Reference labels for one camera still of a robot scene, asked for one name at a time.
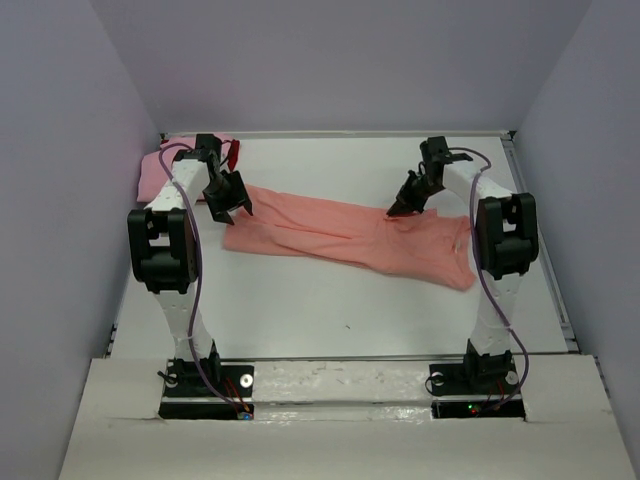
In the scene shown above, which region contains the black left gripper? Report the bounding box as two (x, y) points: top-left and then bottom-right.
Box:
(202, 170), (252, 226)

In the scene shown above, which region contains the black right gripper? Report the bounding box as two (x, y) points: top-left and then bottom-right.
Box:
(387, 170), (444, 217)

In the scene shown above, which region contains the salmon orange t-shirt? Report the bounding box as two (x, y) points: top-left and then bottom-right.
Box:
(223, 186), (476, 291)

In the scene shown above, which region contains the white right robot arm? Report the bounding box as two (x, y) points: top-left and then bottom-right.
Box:
(387, 137), (539, 401)

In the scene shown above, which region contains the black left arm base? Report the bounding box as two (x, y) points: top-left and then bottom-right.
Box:
(157, 361), (255, 421)

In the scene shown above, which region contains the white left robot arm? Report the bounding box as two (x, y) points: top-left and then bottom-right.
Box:
(127, 133), (253, 397)

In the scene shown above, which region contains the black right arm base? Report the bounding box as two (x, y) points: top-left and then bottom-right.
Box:
(424, 362), (526, 420)

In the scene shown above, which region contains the folded dark red t-shirt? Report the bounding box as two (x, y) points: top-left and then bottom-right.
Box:
(154, 133), (240, 202)

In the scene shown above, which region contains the folded pink t-shirt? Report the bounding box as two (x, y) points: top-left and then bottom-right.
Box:
(137, 133), (240, 203)

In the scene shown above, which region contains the white foam front panel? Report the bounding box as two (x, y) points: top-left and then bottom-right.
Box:
(61, 355), (634, 479)

